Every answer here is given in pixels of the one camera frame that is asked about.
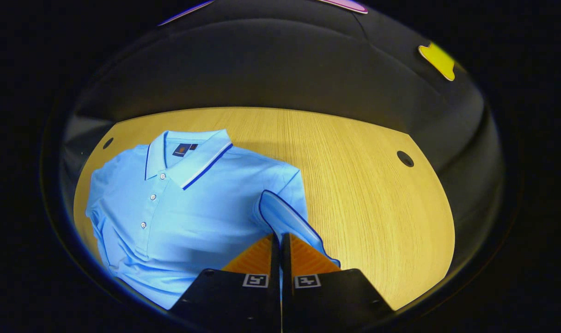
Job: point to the light blue T-shirt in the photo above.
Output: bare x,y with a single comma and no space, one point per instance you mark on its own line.
192,208

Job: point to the black backdrop cloth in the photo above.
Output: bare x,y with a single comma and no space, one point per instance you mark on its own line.
262,69

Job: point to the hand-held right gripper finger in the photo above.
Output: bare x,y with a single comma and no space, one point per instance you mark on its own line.
285,259
276,259

